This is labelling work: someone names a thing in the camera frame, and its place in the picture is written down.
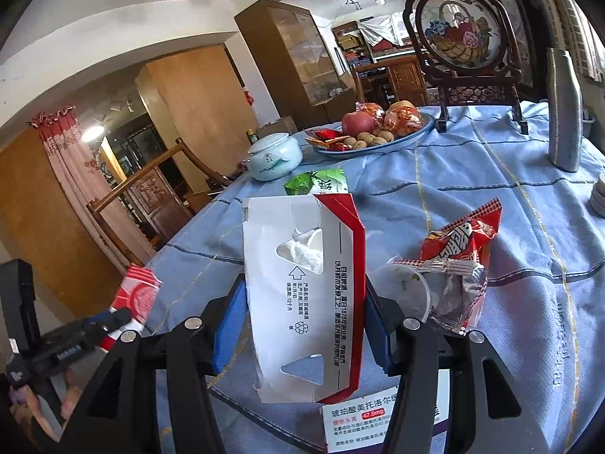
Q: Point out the pale ceramic lidded jar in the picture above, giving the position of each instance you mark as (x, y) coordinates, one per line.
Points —
(274, 158)

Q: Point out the cluttered storage shelf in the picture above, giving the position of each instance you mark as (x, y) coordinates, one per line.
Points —
(364, 45)

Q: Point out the red snack bag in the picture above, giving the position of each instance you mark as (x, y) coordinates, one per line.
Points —
(461, 241)

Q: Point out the white purple medicine box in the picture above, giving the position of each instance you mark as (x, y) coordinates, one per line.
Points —
(352, 428)

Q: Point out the light wooden wardrobe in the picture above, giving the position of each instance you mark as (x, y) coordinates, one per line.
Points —
(198, 99)

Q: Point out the red apple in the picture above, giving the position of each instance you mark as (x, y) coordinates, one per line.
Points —
(358, 124)

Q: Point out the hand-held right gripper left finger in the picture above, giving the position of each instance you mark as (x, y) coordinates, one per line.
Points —
(230, 328)

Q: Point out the pile of walnuts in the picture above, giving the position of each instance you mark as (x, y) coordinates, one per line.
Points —
(368, 139)

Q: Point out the blue rimmed fruit plate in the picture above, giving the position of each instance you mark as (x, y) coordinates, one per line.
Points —
(406, 141)

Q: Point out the silver metal bottle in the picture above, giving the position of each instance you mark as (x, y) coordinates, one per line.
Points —
(565, 108)

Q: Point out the round embroidered table screen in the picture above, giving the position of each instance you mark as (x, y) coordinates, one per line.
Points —
(461, 28)

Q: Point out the green drink carton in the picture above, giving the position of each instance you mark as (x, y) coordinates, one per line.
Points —
(316, 182)

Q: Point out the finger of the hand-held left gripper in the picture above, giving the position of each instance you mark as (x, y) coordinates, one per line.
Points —
(102, 316)
(119, 318)

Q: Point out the white and red cardboard box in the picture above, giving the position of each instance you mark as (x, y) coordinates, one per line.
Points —
(274, 321)

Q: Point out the grey stacked discs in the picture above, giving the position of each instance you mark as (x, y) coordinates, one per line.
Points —
(598, 196)

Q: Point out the yellow pear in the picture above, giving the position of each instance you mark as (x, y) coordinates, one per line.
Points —
(402, 104)

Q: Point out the small wrapped orange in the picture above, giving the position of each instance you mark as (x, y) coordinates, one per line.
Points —
(371, 109)

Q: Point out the large wrapped orange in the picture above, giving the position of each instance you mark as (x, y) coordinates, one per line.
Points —
(401, 120)

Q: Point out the dark wooden cabinet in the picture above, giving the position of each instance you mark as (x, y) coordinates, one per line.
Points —
(520, 19)

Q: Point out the brown cardboard box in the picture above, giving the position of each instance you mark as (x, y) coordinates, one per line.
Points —
(279, 125)

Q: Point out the red white striped packet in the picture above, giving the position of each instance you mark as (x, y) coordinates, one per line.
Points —
(137, 293)

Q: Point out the clear plastic lid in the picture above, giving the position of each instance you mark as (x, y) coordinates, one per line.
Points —
(399, 288)

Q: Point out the glass door display cabinet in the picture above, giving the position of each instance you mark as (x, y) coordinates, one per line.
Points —
(293, 52)

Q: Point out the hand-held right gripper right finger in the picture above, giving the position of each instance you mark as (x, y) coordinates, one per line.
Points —
(376, 333)

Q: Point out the pink floral curtain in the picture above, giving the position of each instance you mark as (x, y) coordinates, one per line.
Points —
(75, 161)

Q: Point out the wooden armchair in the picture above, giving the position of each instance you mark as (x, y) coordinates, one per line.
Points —
(142, 184)

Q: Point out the orange candy packet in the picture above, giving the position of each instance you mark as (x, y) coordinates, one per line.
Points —
(316, 141)

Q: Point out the green bottle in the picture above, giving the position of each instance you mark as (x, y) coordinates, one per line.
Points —
(251, 136)

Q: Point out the person's left hand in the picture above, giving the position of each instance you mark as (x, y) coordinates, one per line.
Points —
(71, 390)

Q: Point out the red candy packet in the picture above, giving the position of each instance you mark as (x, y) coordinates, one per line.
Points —
(324, 133)
(338, 146)

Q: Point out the carved wooden chair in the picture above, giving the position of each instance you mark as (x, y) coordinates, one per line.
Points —
(401, 78)

